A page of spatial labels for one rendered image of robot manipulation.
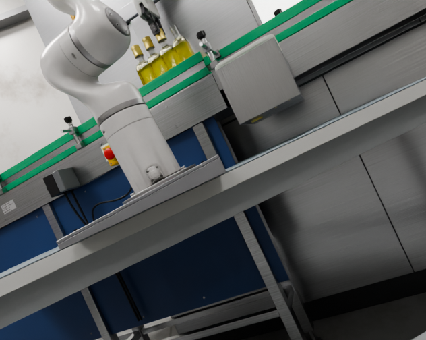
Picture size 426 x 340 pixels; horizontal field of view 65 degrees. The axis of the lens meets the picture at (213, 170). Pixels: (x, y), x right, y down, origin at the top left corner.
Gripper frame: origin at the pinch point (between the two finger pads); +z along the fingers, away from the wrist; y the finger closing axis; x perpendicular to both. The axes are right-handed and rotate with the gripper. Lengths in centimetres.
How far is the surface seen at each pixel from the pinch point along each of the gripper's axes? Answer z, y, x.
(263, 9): 10.1, -12.1, 37.4
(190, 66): 22.6, 13.6, 9.3
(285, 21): 23.1, 4.2, 42.1
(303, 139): 59, 46, 34
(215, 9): 0.0, -11.9, 21.4
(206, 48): 21.4, 16.4, 17.2
